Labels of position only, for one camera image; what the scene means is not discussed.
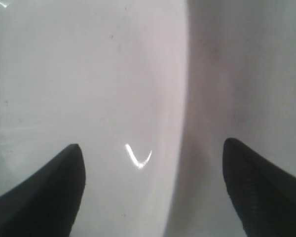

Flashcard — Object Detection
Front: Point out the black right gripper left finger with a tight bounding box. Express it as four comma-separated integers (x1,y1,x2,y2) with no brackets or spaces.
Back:
0,144,86,237

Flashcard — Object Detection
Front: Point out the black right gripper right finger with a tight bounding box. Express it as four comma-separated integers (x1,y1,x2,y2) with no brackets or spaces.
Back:
223,138,296,237

